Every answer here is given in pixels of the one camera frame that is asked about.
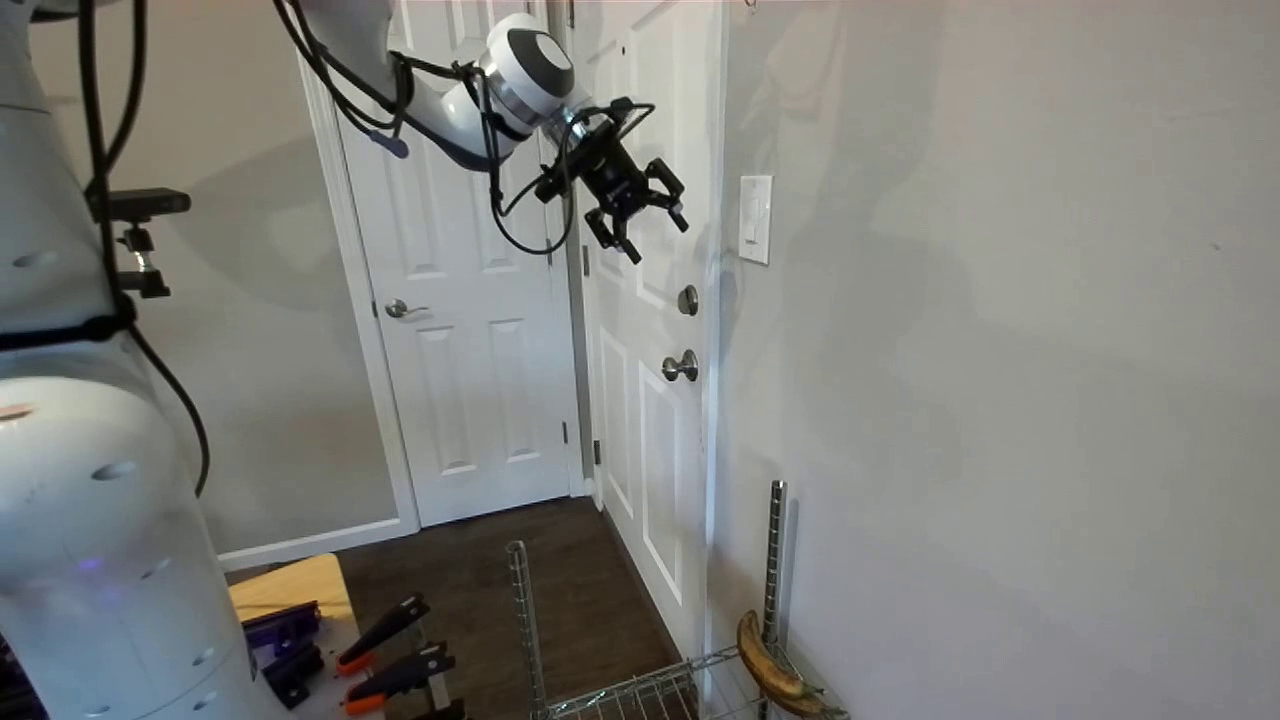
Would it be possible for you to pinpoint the white six-panel closet door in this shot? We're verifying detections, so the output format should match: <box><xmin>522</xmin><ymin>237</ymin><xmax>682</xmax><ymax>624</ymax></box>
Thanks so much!
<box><xmin>310</xmin><ymin>0</ymin><xmax>594</xmax><ymax>533</ymax></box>

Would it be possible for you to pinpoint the white door with deadbolt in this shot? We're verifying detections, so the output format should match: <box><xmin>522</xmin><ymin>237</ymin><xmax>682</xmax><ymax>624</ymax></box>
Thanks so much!
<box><xmin>571</xmin><ymin>0</ymin><xmax>732</xmax><ymax>667</ymax></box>

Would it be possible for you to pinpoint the metal wire shelf rack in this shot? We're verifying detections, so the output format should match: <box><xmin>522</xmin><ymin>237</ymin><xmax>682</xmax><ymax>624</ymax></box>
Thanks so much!
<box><xmin>502</xmin><ymin>478</ymin><xmax>857</xmax><ymax>720</ymax></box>

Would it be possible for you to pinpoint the silver round door knob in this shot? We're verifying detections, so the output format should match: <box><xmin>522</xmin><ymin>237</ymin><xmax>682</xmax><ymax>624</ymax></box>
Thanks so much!
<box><xmin>662</xmin><ymin>343</ymin><xmax>706</xmax><ymax>387</ymax></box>

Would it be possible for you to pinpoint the thick black cable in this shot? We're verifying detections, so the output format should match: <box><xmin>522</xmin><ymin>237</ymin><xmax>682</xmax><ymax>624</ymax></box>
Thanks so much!
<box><xmin>71</xmin><ymin>0</ymin><xmax>218</xmax><ymax>499</ymax></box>

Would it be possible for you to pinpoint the brown cardboard piece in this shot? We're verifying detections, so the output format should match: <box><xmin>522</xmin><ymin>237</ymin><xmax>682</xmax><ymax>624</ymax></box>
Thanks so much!
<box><xmin>226</xmin><ymin>552</ymin><xmax>361</xmax><ymax>630</ymax></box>

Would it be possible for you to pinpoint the black camera on mount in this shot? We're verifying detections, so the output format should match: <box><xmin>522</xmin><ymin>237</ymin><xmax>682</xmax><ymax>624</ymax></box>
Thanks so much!
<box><xmin>83</xmin><ymin>184</ymin><xmax>197</xmax><ymax>304</ymax></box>

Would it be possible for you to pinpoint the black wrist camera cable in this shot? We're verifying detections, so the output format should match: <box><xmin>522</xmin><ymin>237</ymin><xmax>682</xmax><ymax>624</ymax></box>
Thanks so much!
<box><xmin>270</xmin><ymin>0</ymin><xmax>662</xmax><ymax>264</ymax></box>

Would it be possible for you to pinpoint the white wall light switch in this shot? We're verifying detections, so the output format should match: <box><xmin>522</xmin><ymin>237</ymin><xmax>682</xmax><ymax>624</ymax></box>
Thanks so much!
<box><xmin>735</xmin><ymin>174</ymin><xmax>775</xmax><ymax>267</ymax></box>

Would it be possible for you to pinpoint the overripe banana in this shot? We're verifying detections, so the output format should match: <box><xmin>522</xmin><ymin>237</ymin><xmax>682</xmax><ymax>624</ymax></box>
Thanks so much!
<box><xmin>732</xmin><ymin>607</ymin><xmax>832</xmax><ymax>720</ymax></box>

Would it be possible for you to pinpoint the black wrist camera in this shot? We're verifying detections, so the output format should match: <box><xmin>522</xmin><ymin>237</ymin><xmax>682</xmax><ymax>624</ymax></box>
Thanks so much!
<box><xmin>531</xmin><ymin>133</ymin><xmax>594</xmax><ymax>207</ymax></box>

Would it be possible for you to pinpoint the white baseboard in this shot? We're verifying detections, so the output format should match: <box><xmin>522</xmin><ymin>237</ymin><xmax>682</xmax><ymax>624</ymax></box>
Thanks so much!
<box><xmin>213</xmin><ymin>512</ymin><xmax>420</xmax><ymax>579</ymax></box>

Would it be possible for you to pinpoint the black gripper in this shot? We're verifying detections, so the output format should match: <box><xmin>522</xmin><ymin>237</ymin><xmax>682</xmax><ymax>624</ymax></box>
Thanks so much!
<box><xmin>563</xmin><ymin>119</ymin><xmax>696</xmax><ymax>267</ymax></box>

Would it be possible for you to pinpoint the black clamp with orange handle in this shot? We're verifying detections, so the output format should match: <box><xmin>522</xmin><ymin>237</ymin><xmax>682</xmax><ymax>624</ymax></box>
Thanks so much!
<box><xmin>334</xmin><ymin>592</ymin><xmax>438</xmax><ymax>679</ymax></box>
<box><xmin>338</xmin><ymin>642</ymin><xmax>461</xmax><ymax>720</ymax></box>

